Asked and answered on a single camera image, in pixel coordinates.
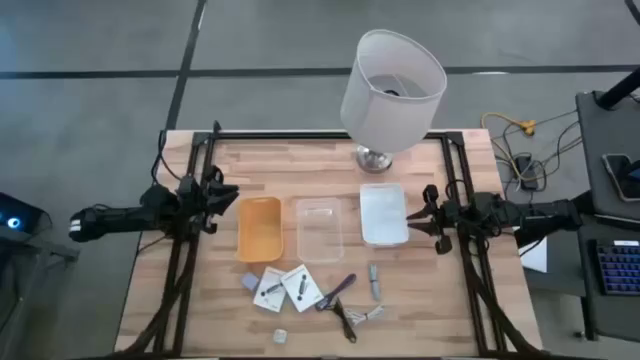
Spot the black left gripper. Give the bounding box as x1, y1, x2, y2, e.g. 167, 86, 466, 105
174, 164, 240, 236

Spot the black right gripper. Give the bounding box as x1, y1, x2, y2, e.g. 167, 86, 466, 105
405, 183, 469, 256

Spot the white green card reader box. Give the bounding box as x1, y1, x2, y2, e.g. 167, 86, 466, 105
279, 263, 325, 314
252, 265, 288, 314

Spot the white plastic bin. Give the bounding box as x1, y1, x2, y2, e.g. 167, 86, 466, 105
358, 182, 410, 249

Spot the orange plastic bin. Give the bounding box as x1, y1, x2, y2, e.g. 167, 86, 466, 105
234, 195, 285, 264

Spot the clear plastic bin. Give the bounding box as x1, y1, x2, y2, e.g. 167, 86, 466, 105
295, 197, 345, 265

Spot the black power brick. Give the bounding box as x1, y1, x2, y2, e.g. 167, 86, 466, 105
514, 154, 539, 191

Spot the white paper sheet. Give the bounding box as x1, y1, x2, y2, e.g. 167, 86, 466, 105
517, 237, 549, 274

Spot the white shade table lamp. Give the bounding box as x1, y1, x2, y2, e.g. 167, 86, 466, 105
339, 28, 449, 175

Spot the dark grey side table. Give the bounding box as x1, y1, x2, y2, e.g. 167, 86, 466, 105
574, 89, 640, 224

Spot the grey stand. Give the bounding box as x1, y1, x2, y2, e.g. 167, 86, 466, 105
0, 232, 81, 351

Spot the black device with blue light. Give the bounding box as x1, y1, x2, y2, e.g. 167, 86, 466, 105
0, 192, 51, 236

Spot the black smartphone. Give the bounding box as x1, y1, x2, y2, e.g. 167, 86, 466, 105
602, 153, 640, 203

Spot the blue backlit keyboard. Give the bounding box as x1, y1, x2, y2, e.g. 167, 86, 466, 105
595, 240, 640, 296

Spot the dark grey desk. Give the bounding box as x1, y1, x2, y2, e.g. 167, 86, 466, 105
577, 222, 640, 344

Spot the black pole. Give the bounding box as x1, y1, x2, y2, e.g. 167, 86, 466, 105
597, 67, 640, 110

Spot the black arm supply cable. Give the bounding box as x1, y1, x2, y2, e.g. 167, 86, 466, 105
151, 128, 184, 184

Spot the black aluminium rig frame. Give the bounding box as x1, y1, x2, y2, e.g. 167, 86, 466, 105
117, 119, 551, 360

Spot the purple braided usb cable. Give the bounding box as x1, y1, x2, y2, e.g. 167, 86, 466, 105
314, 272, 358, 312

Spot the white bundled cable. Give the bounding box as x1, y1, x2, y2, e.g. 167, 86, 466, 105
343, 304, 385, 327

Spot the yellow extension cable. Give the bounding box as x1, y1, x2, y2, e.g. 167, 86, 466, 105
480, 112, 539, 182

